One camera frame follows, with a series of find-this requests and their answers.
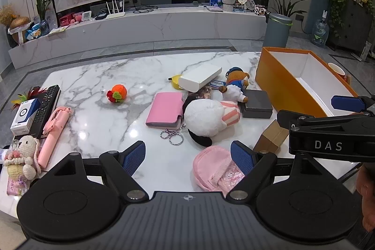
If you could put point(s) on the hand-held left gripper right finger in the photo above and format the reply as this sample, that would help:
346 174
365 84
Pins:
241 157

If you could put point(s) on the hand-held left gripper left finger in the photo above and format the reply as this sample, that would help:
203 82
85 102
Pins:
134 157

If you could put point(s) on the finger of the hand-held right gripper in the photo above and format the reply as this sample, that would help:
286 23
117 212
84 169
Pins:
290 118
348 103

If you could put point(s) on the pink sequin pouch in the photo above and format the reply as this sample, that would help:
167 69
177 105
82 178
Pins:
211 169

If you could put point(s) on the orange cardboard box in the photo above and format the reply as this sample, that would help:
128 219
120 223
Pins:
281 83

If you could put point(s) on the dark grey box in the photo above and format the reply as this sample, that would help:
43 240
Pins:
256 102

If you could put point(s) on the white plush with striped pants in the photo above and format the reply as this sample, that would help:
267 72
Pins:
205 116

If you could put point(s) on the pink wallet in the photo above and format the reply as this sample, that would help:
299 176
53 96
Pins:
165 109

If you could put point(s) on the sailor bear plush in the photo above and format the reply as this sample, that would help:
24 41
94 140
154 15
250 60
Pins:
234 86

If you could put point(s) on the crochet orange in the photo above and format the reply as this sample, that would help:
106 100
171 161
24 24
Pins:
118 91

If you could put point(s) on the glossy photo packet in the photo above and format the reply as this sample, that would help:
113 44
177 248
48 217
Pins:
200 93

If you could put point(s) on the yellow toy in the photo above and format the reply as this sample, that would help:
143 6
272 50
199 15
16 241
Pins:
175 81

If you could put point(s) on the person's right hand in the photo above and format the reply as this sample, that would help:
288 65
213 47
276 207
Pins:
366 200

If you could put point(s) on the small brown cardboard box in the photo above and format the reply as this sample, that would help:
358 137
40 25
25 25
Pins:
271 135

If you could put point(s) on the red mug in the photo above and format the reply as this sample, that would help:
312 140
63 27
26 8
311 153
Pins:
338 70

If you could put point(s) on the metal keyring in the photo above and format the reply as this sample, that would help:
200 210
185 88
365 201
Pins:
172 137

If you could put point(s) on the white floor sign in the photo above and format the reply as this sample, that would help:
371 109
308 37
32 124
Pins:
366 50

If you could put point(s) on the grey cabinet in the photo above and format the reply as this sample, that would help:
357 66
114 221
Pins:
356 27

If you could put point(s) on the large water bottle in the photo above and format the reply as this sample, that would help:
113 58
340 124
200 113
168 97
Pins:
320 31

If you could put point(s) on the blue white tube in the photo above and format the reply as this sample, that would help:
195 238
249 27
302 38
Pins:
218 83

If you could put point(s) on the pink selfie stick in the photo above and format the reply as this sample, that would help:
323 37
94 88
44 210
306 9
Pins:
54 135

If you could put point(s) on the grey trash can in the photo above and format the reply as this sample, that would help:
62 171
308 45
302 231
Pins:
277 31

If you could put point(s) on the black remote control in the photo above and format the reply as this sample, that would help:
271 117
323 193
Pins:
47 108

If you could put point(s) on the crochet bunny doll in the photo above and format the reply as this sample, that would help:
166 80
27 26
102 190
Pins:
25 150

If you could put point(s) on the black white figurine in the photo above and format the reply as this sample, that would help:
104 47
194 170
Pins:
260 10

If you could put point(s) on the tall leafy floor plant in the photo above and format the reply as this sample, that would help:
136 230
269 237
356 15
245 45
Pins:
282 5

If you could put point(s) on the white blue product box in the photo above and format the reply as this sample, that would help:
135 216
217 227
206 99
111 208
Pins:
25 116

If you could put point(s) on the pink packet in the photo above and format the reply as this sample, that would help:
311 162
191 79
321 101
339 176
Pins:
16 187

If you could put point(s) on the colourful feather toy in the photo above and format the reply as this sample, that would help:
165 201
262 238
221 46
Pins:
27 94

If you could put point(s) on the marble tv stand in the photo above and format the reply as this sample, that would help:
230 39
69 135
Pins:
146 30

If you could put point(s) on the small black box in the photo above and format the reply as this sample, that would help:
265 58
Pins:
101 16

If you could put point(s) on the white router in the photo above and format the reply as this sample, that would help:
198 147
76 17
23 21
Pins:
114 13

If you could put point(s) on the green papers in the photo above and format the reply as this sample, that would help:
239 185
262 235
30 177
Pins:
57 30

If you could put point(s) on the white desk clock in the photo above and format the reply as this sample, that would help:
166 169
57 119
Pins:
87 16

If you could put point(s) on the small pink plush toy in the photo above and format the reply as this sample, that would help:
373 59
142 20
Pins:
77 18

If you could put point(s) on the red gift box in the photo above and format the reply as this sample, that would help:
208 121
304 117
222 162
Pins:
66 20

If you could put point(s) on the blue snack packet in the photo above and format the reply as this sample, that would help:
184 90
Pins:
33 31

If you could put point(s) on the mushroom ornament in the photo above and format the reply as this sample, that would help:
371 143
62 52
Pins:
19 24

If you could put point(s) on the snake plant in blue vase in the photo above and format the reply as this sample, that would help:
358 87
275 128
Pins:
44 4

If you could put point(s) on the dried flower bouquet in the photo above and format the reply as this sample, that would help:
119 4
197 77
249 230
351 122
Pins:
6 14

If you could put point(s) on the wall socket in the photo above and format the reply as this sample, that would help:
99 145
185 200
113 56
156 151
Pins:
300 17

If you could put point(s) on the picture frame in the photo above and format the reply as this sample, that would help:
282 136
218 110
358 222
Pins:
52 15

